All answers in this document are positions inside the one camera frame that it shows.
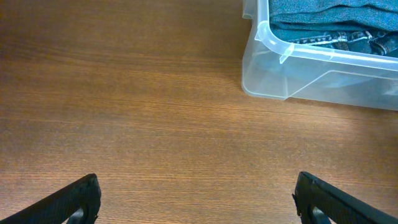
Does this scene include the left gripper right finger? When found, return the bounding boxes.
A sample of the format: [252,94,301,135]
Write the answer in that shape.
[292,171,397,224]

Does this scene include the blue denim jeans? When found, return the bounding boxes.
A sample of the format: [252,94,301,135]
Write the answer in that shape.
[269,0,397,57]

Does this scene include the clear plastic storage bin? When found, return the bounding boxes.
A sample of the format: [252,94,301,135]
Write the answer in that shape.
[242,1,397,111]

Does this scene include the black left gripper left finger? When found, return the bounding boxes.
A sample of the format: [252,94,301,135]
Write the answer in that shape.
[1,174,101,224]

